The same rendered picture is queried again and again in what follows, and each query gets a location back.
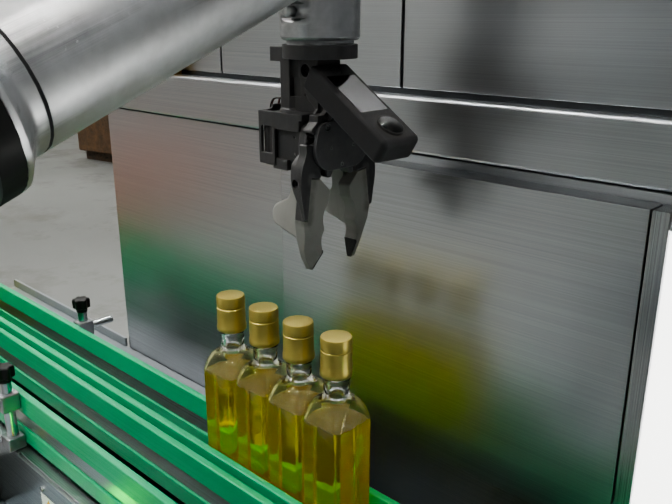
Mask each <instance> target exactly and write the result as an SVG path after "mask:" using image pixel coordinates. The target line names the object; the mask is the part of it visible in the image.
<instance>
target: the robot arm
mask: <svg viewBox="0 0 672 504"><path fill-rule="evenodd" d="M360 9H361V0H0V207H1V206H2V205H4V204H6V203H7V202H9V201H10V200H12V199H14V198H15V197H17V196H19V195H20V194H22V193H23V192H24V191H26V190H27V189H28V188H29V187H30V186H31V184H32V182H33V178H34V170H35V163H36V158H37V157H38V156H40V155H41V154H43V153H45V152H46V151H48V150H50V149H51V148H53V147H55V146H56V145H58V144H60V143H61V142H63V141H65V140H66V139H68V138H70V137H71V136H73V135H75V134H76V133H78V132H80V131H81V130H83V129H84V128H86V127H88V126H89V125H91V124H93V123H94V122H96V121H98V120H99V119H101V118H103V117H104V116H106V115H108V114H109V113H111V112H113V111H114V110H116V109H118V108H119V107H121V106H123V105H124V104H126V103H128V102H129V101H131V100H133V99H134V98H136V97H138V96H139V95H141V94H143V93H144V92H146V91H148V90H149V89H151V88H153V87H154V86H156V85H157V84H159V83H161V82H162V81H164V80H166V79H167V78H169V77H171V76H172V75H174V74H176V73H177V72H179V71H181V70H182V69H184V68H186V67H187V66H189V65H191V64H192V63H194V62H196V61H197V60H199V59H201V58H202V57H204V56H206V55H207V54H209V53H211V52H212V51H214V50H216V49H217V48H219V47H221V46H222V45H224V44H225V43H227V42H229V41H230V40H232V39H234V38H235V37H237V36H239V35H240V34H242V33H244V32H245V31H247V30H249V29H250V28H252V27H254V26H255V25H257V24H259V23H260V22H262V21H264V20H265V19H267V18H269V17H270V16H272V15H274V14H275V13H277V12H279V21H280V38H281V39H283V40H286V43H285V44H282V46H270V61H280V82H281V97H275V98H273V99H272V100H271V103H270V108H268V109H260V110H258V121H259V152H260V162H262V163H266V164H270V165H273V167H274V168H277V169H281V170H286V171H288V170H291V191H290V195H289V197H288V198H287V199H285V200H282V201H280V202H278V203H276V204H275V206H274V208H273V219H274V222H275V223H276V224H277V225H278V226H280V227H281V228H283V229H284V230H285V231H287V232H288V233H290V234H291V235H292V236H294V237H295V238H296V240H297V242H298V248H299V252H300V255H301V258H302V261H303V263H304V265H305V267H306V269H310V270H313V269H314V267H315V265H316V264H317V262H318V260H319V259H320V257H321V255H322V254H323V250H322V245H321V240H322V235H323V232H324V225H323V215H324V211H325V210H326V211H327V212H328V213H330V214H331V215H333V216H335V217H336V218H338V219H339V220H341V221H342V222H344V223H345V224H346V234H345V237H344V239H345V246H346V253H347V256H349V257H351V256H353V255H354V254H355V252H356V249H357V247H358V244H359V241H360V238H361V235H362V232H363V229H364V226H365V223H366V220H367V216H368V210H369V204H371V202H372V194H373V186H374V178H375V163H380V162H385V161H390V160H396V159H401V158H406V157H409V156H410V154H411V152H412V151H413V149H414V147H415V145H416V143H417V141H418V137H417V135H416V134H415V133H414V132H413V131H412V130H411V129H410V128H409V127H408V126H407V125H406V124H405V123H404V122H403V121H402V120H401V119H400V118H399V117H398V116H397V115H396V114H395V113H394V112H393V111H392V110H391V109H390V108H389V107H388V106H387V105H386V104H385V103H384V102H383V101H382V100H381V99H380V98H379V97H378V96H377V95H376V93H375V92H374V91H373V90H372V89H371V88H370V87H369V86H368V85H367V84H366V83H365V82H364V81H363V80H362V79H361V78H360V77H359V76H358V75H357V74H356V73H355V72H354V71H353V70H352V69H351V68H350V67H349V66H348V65H347V64H340V60H345V59H356V58H358V44H355V43H354V40H358V39H359V38H360ZM275 99H278V103H276V104H273V101H274V100H275ZM280 99H281V103H280ZM263 125H264V132H263ZM264 142H265V151H264ZM331 174H332V187H331V188H330V189H328V188H327V186H326V185H325V184H324V183H323V182H322V180H319V179H320V178H321V176H323V177H331Z"/></svg>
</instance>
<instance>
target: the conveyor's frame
mask: <svg viewBox="0 0 672 504"><path fill-rule="evenodd" d="M5 433H7V432H6V428H5V427H4V426H2V425H1V424H0V494H1V498H2V499H3V500H4V501H5V502H6V503H7V504H95V503H94V502H93V501H92V500H90V499H89V498H88V497H87V496H86V495H84V494H83V493H82V492H81V491H80V490H79V489H77V488H76V487H75V486H74V485H73V484H71V483H70V482H69V481H68V480H67V479H65V478H64V477H63V476H62V475H61V474H60V473H58V472H57V471H56V470H55V469H54V468H52V467H51V466H50V465H49V464H48V463H46V462H45V461H44V460H43V459H42V458H40V457H39V456H38V455H37V454H36V453H35V452H33V451H32V450H31V449H30V448H29V447H27V446H26V447H23V448H21V449H23V450H24V451H23V452H21V454H20V455H17V454H16V453H15V452H11V453H10V452H9V451H8V450H7V449H6V448H4V447H3V444H2V438H1V435H2V434H5Z"/></svg>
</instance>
